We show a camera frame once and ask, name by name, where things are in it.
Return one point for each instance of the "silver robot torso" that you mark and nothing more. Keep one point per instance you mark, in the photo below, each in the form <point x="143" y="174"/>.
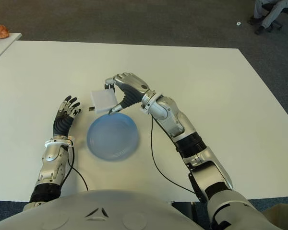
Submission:
<point x="110" y="210"/>

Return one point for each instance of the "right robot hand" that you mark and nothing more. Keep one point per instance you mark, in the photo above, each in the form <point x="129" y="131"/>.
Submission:
<point x="132" y="91"/>

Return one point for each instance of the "white charger block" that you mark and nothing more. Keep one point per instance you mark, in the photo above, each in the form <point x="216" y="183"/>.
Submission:
<point x="103" y="100"/>

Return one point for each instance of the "white side table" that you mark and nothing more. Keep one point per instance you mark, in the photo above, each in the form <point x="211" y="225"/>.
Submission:
<point x="2" y="45"/>

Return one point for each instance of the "black office chair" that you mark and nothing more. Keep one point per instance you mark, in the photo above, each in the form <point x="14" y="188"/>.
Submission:
<point x="278" y="25"/>

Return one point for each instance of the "reddish brown bread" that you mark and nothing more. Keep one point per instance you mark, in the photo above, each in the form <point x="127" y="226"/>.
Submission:
<point x="0" y="31"/>

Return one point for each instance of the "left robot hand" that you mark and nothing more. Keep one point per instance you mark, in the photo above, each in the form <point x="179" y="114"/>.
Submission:
<point x="62" y="122"/>

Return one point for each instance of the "brown cardboard box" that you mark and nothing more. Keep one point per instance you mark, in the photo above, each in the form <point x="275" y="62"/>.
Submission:
<point x="283" y="218"/>

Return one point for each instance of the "blue plastic plate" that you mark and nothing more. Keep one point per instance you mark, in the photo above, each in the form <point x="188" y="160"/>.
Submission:
<point x="112" y="139"/>

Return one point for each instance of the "seated person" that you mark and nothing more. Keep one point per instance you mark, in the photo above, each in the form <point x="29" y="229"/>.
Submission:
<point x="270" y="14"/>

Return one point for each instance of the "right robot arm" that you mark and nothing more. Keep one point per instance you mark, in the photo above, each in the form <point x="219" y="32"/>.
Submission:
<point x="172" y="119"/>

